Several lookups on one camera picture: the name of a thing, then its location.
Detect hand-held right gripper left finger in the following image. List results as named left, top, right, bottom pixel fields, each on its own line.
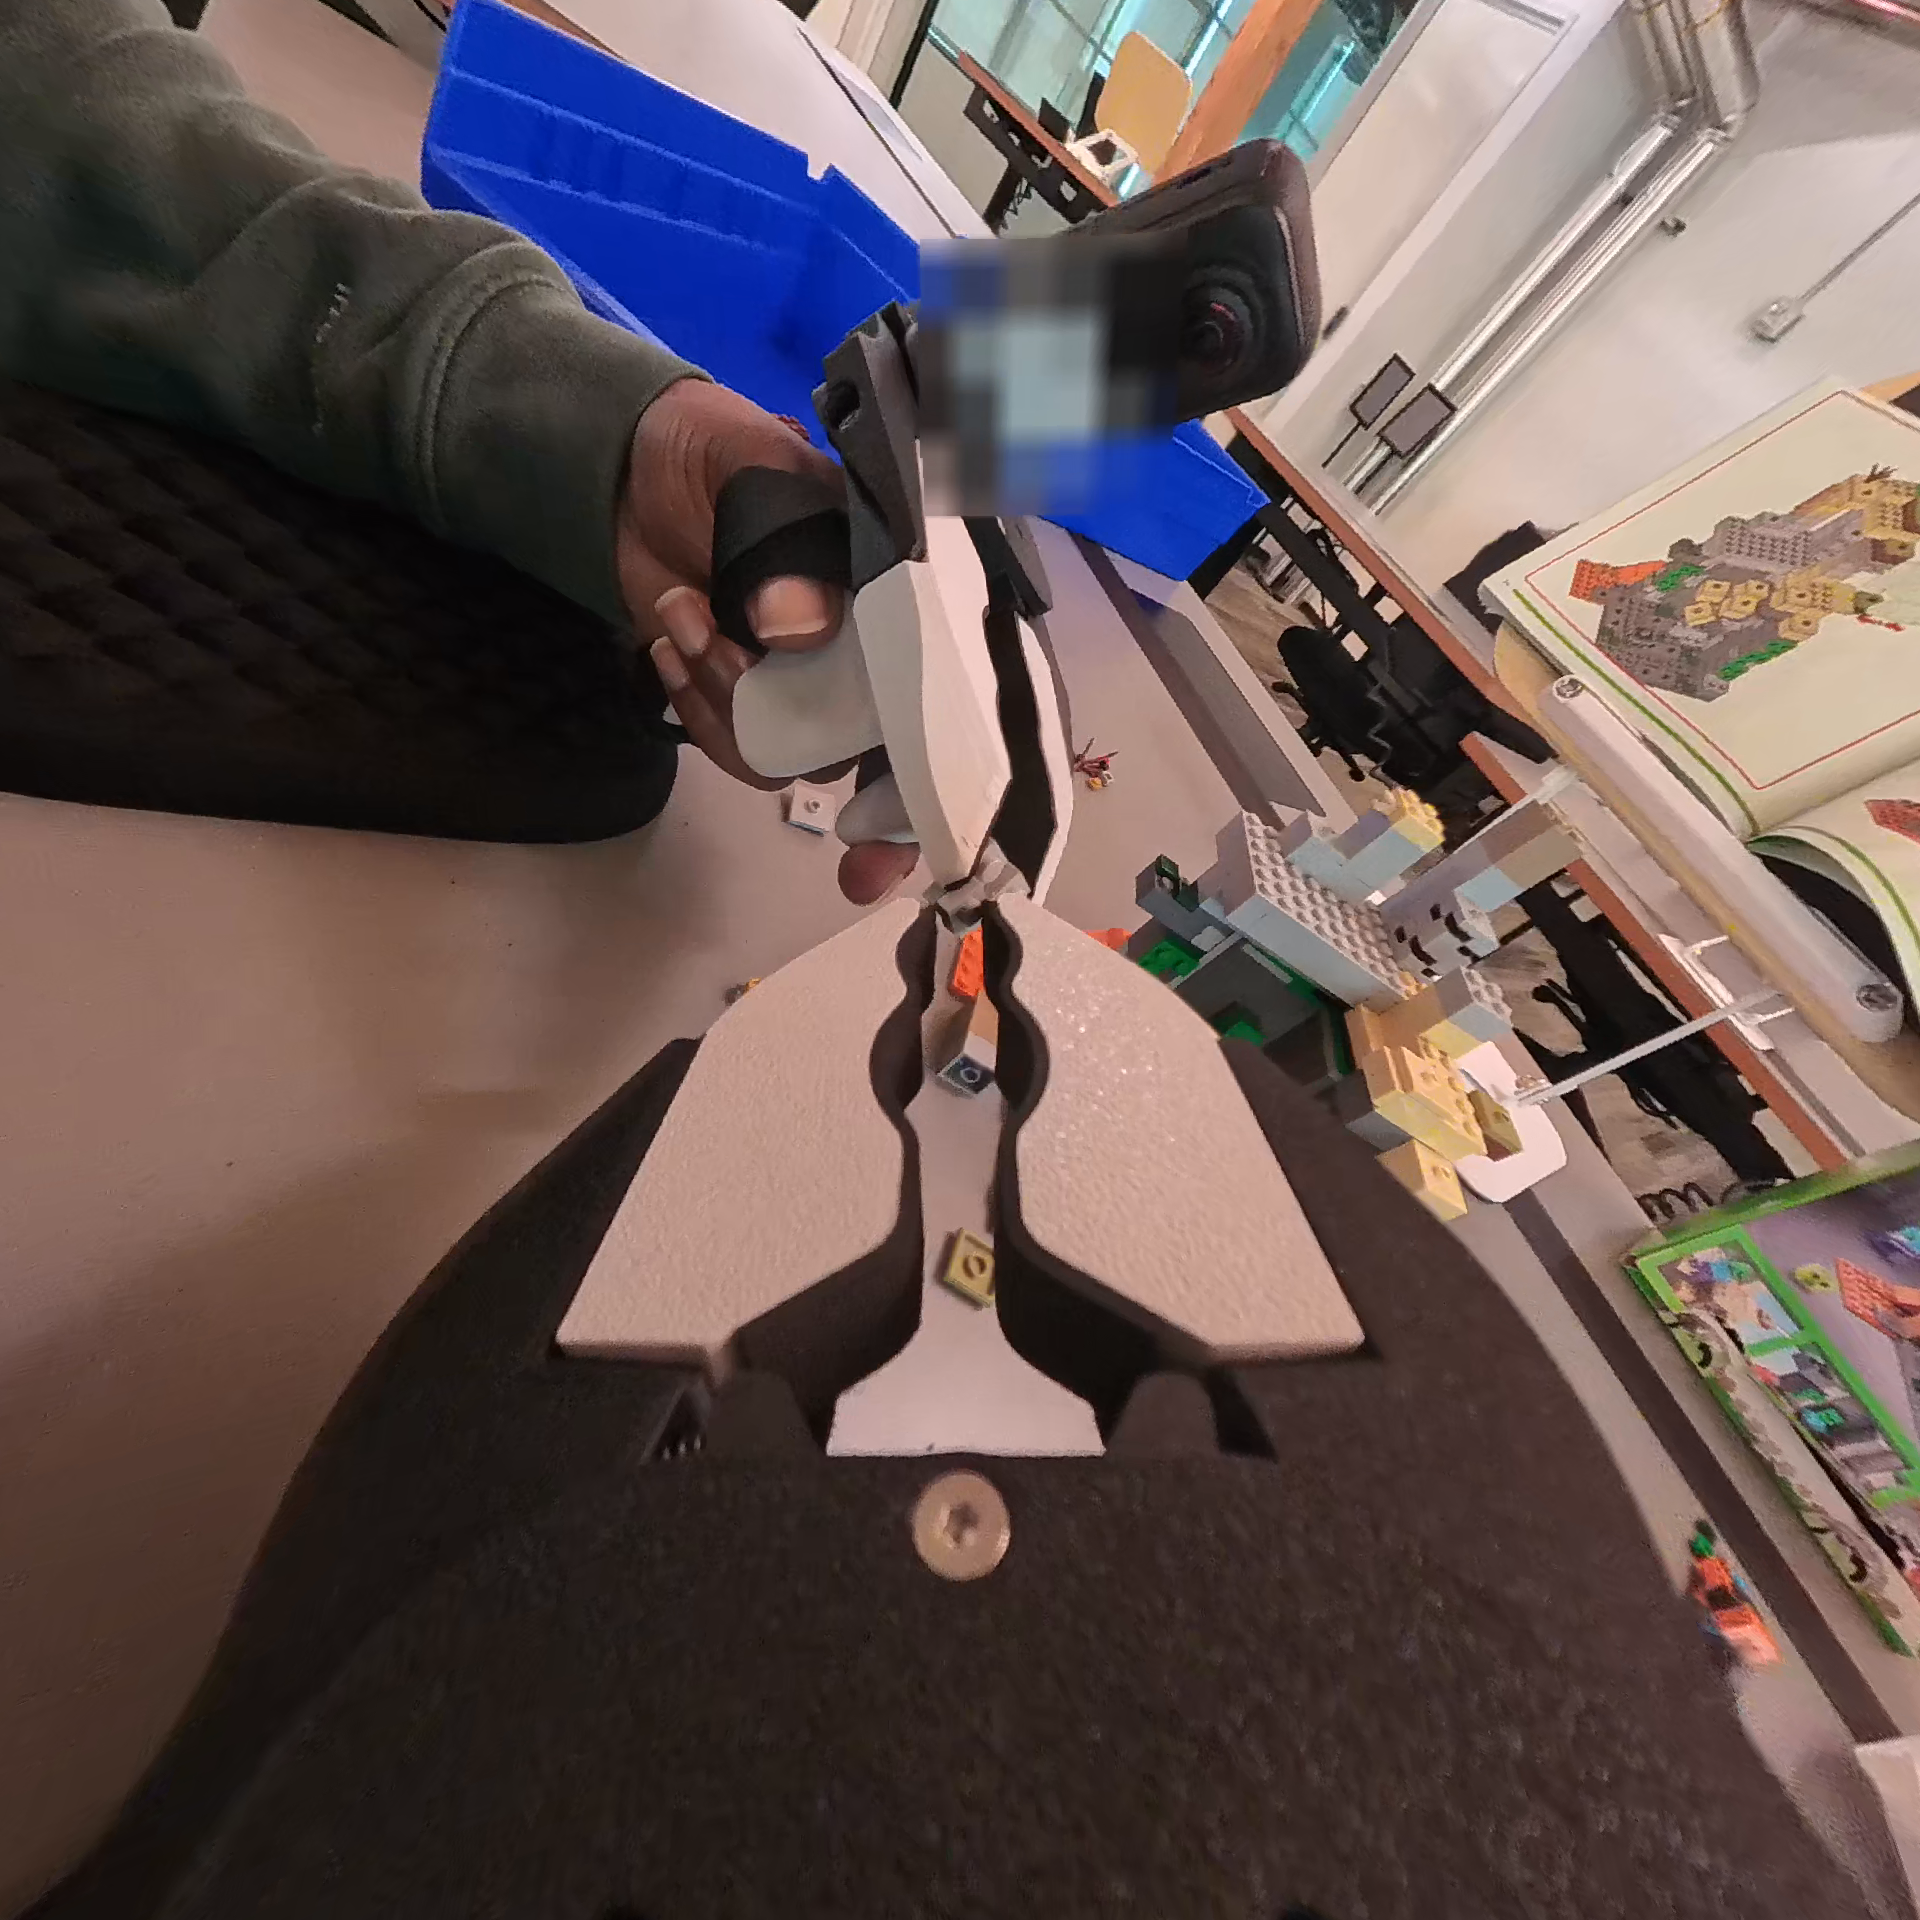
left=555, top=900, right=922, bottom=1454

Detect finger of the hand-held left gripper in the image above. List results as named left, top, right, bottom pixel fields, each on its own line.
left=987, top=606, right=1077, bottom=905
left=855, top=514, right=1006, bottom=892

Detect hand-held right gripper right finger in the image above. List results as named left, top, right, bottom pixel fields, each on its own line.
left=987, top=894, right=1370, bottom=1454

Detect toy brick building model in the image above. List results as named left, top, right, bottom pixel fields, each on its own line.
left=947, top=787, right=1569, bottom=1218

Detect person's left forearm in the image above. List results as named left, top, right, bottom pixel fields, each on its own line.
left=0, top=0, right=712, bottom=634

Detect grey desk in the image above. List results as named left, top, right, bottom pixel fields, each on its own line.
left=0, top=0, right=1920, bottom=1920

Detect person's left hand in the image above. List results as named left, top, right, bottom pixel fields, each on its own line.
left=614, top=373, right=922, bottom=906

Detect wooden pillar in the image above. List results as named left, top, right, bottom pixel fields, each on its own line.
left=1160, top=0, right=1325, bottom=183

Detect black office chair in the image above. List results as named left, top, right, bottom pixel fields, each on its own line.
left=1276, top=622, right=1403, bottom=783

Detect white flat board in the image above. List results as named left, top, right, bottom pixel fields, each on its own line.
left=1452, top=1043, right=1569, bottom=1205

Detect open instruction book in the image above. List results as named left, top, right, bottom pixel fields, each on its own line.
left=1480, top=373, right=1920, bottom=990

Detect printed toy box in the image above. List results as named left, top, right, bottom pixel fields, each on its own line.
left=1622, top=1159, right=1920, bottom=1656

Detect black wrist rest pad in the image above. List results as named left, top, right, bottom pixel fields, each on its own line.
left=0, top=381, right=686, bottom=847

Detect orange green toy piece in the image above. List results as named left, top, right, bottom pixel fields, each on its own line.
left=1685, top=1517, right=1782, bottom=1670

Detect silver wall pipes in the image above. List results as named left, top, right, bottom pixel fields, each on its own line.
left=1425, top=0, right=1759, bottom=394

